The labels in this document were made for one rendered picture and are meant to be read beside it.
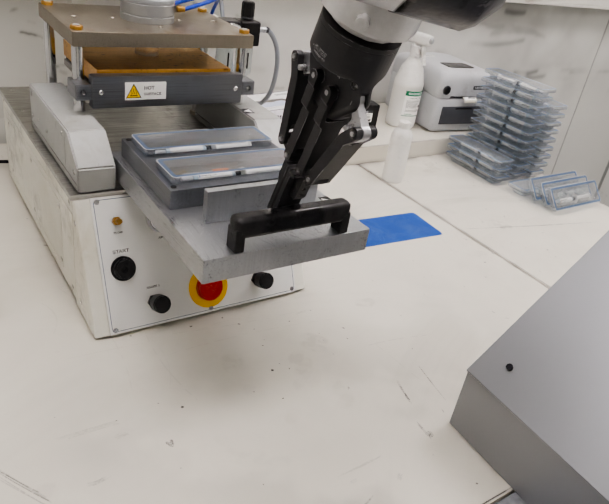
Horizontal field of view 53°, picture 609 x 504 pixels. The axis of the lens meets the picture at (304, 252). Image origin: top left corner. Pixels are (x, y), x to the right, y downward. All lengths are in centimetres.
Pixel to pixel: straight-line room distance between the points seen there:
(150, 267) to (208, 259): 25
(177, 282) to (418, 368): 36
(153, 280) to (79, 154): 20
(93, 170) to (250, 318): 31
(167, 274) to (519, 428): 50
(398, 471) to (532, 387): 18
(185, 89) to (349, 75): 44
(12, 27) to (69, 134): 63
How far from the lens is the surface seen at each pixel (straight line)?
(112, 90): 91
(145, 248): 87
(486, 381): 77
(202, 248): 65
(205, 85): 96
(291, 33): 171
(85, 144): 85
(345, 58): 54
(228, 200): 70
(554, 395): 75
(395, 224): 128
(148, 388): 81
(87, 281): 86
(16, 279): 101
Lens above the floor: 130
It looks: 30 degrees down
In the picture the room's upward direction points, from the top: 10 degrees clockwise
